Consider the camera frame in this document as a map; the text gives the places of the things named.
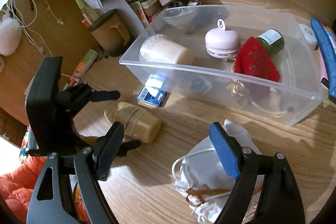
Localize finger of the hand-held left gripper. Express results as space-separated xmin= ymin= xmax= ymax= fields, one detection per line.
xmin=117 ymin=139 xmax=142 ymax=159
xmin=88 ymin=90 xmax=121 ymax=104

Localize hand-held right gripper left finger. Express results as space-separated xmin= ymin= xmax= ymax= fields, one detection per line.
xmin=26 ymin=122 xmax=125 ymax=224

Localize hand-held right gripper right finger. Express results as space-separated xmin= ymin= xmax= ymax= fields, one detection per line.
xmin=209 ymin=122 xmax=306 ymax=224

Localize beige labelled bottle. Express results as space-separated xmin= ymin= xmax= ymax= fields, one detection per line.
xmin=104 ymin=102 xmax=162 ymax=144

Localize white drawstring cloth bag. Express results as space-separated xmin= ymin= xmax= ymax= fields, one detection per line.
xmin=172 ymin=119 xmax=263 ymax=224

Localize translucent jar with pale contents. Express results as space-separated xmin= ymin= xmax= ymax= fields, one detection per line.
xmin=139 ymin=34 xmax=195 ymax=65

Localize clear plastic storage bin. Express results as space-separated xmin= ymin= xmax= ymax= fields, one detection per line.
xmin=119 ymin=5 xmax=324 ymax=127

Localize red fabric pouch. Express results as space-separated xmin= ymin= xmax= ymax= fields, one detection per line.
xmin=232 ymin=36 xmax=281 ymax=100

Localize pink round compact case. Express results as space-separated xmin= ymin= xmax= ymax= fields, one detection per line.
xmin=205 ymin=19 xmax=241 ymax=59

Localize dark green glass bottle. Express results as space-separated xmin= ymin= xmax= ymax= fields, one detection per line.
xmin=256 ymin=29 xmax=285 ymax=56

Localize orange marker pen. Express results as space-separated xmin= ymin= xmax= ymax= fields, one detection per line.
xmin=63 ymin=76 xmax=80 ymax=90

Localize orange and green tube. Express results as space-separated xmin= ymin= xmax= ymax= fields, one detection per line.
xmin=73 ymin=49 xmax=98 ymax=77

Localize wooden desk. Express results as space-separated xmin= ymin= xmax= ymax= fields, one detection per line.
xmin=0 ymin=0 xmax=336 ymax=224

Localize blue and white small box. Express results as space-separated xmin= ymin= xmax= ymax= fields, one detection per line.
xmin=137 ymin=74 xmax=167 ymax=107

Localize brown mug with lid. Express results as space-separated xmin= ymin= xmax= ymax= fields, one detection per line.
xmin=88 ymin=9 xmax=131 ymax=57

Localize gold organza bag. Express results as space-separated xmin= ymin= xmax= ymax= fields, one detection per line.
xmin=227 ymin=80 xmax=252 ymax=98

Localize white fluffy toy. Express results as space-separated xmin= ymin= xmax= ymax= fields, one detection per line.
xmin=0 ymin=18 xmax=22 ymax=55

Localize orange quilted cloth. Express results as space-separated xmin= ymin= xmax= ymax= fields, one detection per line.
xmin=0 ymin=156 xmax=53 ymax=224

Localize fruit print carton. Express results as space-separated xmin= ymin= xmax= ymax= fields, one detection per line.
xmin=130 ymin=1 xmax=149 ymax=29

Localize white upright card board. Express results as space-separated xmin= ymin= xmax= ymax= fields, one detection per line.
xmin=91 ymin=0 xmax=146 ymax=30

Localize white bowl with beads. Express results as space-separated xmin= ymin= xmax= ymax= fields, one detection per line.
xmin=161 ymin=7 xmax=198 ymax=29

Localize white plastic charger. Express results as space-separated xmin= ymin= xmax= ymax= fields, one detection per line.
xmin=299 ymin=23 xmax=318 ymax=51

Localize blue pencil case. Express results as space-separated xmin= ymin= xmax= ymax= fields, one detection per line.
xmin=311 ymin=17 xmax=336 ymax=98

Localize white cord with black end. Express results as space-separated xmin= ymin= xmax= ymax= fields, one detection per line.
xmin=247 ymin=93 xmax=294 ymax=117

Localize white charging cables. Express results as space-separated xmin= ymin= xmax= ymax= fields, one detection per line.
xmin=0 ymin=0 xmax=63 ymax=56

